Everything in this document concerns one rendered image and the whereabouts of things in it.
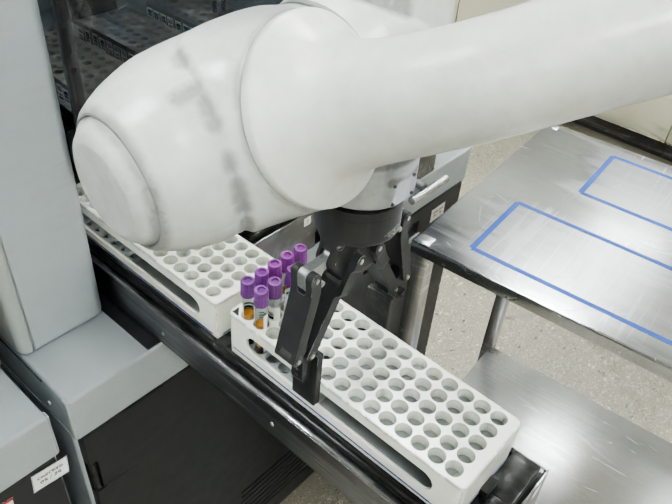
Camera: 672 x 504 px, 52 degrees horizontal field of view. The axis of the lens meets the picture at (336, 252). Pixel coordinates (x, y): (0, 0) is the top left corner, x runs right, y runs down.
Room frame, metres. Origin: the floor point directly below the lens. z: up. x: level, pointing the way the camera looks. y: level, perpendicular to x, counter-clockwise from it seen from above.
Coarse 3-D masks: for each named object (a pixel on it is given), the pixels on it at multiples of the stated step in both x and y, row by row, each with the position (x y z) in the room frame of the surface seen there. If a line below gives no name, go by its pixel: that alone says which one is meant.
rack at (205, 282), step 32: (96, 224) 0.69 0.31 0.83; (128, 256) 0.66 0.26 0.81; (160, 256) 0.61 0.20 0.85; (192, 256) 0.60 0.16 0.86; (224, 256) 0.62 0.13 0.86; (256, 256) 0.62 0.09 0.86; (160, 288) 0.59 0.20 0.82; (192, 288) 0.55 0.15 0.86; (224, 288) 0.57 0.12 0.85; (224, 320) 0.53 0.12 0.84
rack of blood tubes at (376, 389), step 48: (240, 336) 0.50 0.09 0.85; (336, 336) 0.49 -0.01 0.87; (384, 336) 0.50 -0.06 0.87; (288, 384) 0.46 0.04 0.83; (336, 384) 0.44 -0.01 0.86; (384, 384) 0.43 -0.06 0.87; (432, 384) 0.44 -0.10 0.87; (336, 432) 0.41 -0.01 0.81; (384, 432) 0.38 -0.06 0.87; (432, 432) 0.39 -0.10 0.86; (480, 432) 0.39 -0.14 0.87; (432, 480) 0.35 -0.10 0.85; (480, 480) 0.35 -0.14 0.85
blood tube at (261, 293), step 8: (256, 288) 0.49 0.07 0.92; (264, 288) 0.50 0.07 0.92; (256, 296) 0.49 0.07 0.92; (264, 296) 0.49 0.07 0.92; (256, 304) 0.49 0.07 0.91; (264, 304) 0.49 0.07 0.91; (256, 312) 0.49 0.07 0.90; (264, 312) 0.49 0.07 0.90; (256, 320) 0.49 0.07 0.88; (264, 320) 0.49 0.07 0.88; (256, 328) 0.49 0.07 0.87; (264, 328) 0.49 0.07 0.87; (256, 344) 0.49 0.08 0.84; (256, 352) 0.49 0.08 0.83; (264, 352) 0.49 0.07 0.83
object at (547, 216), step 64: (512, 192) 0.86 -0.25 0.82; (576, 192) 0.87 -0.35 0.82; (640, 192) 0.89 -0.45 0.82; (448, 256) 0.70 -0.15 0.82; (512, 256) 0.71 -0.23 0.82; (576, 256) 0.72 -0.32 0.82; (640, 256) 0.73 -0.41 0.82; (576, 320) 0.60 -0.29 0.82; (640, 320) 0.61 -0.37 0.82; (512, 384) 0.96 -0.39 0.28; (576, 448) 0.81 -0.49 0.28; (640, 448) 0.83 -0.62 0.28
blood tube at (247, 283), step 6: (246, 276) 0.51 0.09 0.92; (240, 282) 0.50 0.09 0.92; (246, 282) 0.50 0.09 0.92; (252, 282) 0.50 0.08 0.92; (240, 288) 0.50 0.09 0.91; (246, 288) 0.50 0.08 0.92; (252, 288) 0.50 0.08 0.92; (240, 294) 0.50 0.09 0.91; (246, 294) 0.50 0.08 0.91; (252, 294) 0.50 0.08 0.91; (246, 300) 0.50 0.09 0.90; (252, 300) 0.50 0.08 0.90; (246, 306) 0.50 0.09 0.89; (252, 306) 0.50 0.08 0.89; (246, 312) 0.50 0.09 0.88; (252, 312) 0.50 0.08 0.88; (246, 318) 0.50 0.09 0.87; (252, 318) 0.50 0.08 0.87; (252, 342) 0.51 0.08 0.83
